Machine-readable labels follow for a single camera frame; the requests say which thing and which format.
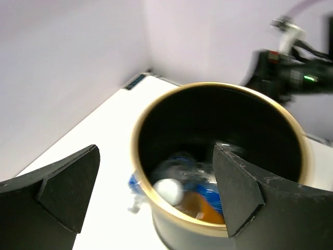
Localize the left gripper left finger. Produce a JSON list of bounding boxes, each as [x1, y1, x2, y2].
[[1, 145, 100, 250]]

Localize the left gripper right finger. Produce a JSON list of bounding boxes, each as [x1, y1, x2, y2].
[[213, 146, 332, 249]]

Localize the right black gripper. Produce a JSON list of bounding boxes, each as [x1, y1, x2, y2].
[[245, 48, 332, 104]]

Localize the orange plastic bottle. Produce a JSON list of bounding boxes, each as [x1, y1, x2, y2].
[[175, 191, 225, 224]]

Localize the small blue label bottle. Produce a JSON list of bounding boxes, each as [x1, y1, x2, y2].
[[128, 173, 146, 214]]

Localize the clear bottle white cap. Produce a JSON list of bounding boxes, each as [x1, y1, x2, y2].
[[150, 152, 222, 213]]

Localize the dark round bin gold rim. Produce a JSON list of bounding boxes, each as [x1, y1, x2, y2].
[[131, 82, 312, 249]]

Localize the right blue table sticker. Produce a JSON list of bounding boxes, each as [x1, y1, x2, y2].
[[123, 74, 146, 91]]

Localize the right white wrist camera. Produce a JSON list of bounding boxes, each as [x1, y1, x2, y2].
[[271, 16, 305, 56]]

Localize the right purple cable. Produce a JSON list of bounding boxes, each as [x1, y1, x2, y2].
[[285, 0, 323, 19]]

